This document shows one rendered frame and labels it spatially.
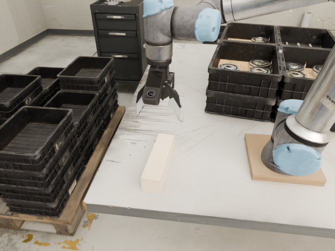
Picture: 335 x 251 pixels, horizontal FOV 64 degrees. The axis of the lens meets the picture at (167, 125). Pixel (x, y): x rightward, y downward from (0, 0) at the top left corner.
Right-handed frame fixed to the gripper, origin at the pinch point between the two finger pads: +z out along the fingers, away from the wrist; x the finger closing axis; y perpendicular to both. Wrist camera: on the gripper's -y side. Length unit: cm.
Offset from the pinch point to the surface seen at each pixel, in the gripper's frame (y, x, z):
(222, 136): 23.4, -21.1, 20.0
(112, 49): 171, 89, 40
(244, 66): 69, -29, 7
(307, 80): 36, -50, -2
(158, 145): 4.9, 1.5, 13.9
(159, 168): -6.7, -1.7, 13.9
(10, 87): 78, 130, 41
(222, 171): 2.5, -22.0, 20.0
